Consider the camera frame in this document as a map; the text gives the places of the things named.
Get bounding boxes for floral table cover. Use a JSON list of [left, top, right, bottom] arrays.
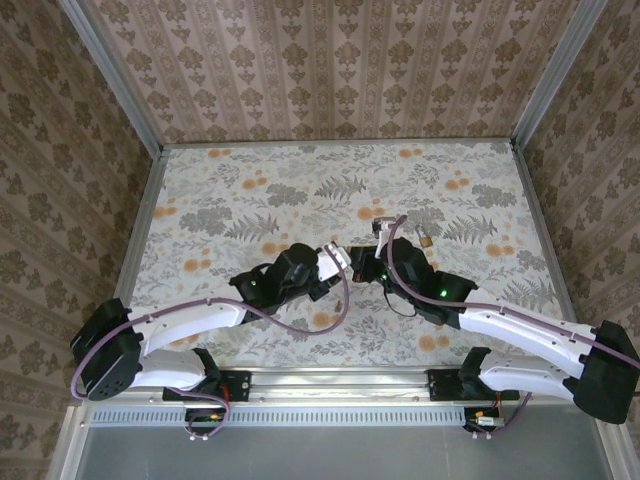
[[114, 143, 576, 369]]

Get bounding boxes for grey metal panel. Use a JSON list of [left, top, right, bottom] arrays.
[[47, 404, 629, 480]]

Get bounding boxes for thin black cable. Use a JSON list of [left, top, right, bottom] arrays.
[[382, 287, 419, 317]]

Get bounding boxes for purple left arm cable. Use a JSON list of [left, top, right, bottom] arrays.
[[72, 264, 350, 442]]

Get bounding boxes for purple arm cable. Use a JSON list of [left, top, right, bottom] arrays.
[[72, 264, 350, 442], [384, 214, 640, 441]]

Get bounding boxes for aluminium mounting rail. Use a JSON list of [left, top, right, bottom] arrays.
[[69, 363, 616, 407]]

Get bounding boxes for aluminium table end rail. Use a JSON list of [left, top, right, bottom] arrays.
[[160, 141, 516, 150]]

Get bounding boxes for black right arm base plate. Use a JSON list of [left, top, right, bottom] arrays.
[[427, 368, 521, 404]]

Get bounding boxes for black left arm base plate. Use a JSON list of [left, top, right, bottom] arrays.
[[163, 368, 252, 404]]

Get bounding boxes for grey slotted cable duct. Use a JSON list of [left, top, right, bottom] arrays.
[[89, 407, 471, 429]]

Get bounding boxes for aluminium table side rail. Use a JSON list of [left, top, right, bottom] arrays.
[[510, 142, 592, 366], [96, 148, 167, 370]]

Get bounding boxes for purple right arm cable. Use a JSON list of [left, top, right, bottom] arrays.
[[384, 214, 640, 441]]

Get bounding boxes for aluminium frame post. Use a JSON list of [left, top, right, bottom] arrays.
[[55, 0, 167, 157], [508, 0, 610, 151]]

